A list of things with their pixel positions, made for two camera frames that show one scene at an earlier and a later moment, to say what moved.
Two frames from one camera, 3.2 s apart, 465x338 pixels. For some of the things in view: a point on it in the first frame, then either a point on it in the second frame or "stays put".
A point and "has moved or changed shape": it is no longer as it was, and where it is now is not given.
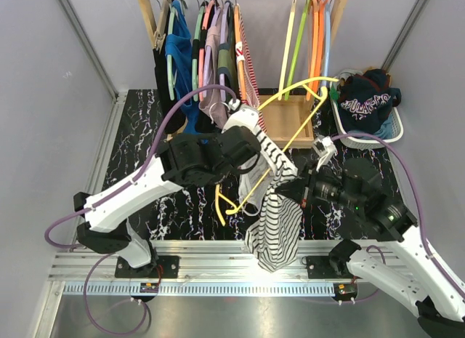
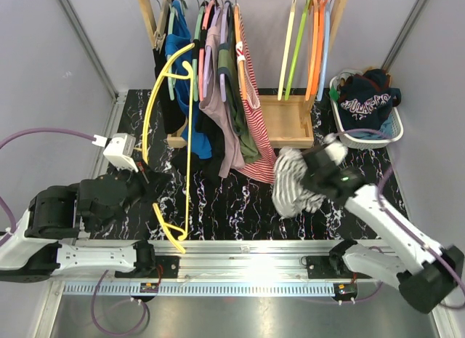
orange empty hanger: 314,7 stays put
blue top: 179,49 stays put
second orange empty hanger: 322,0 stays put
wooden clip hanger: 160,35 stays put
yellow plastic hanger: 322,95 to 170,231
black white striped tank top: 275,230 has moved or changed shape
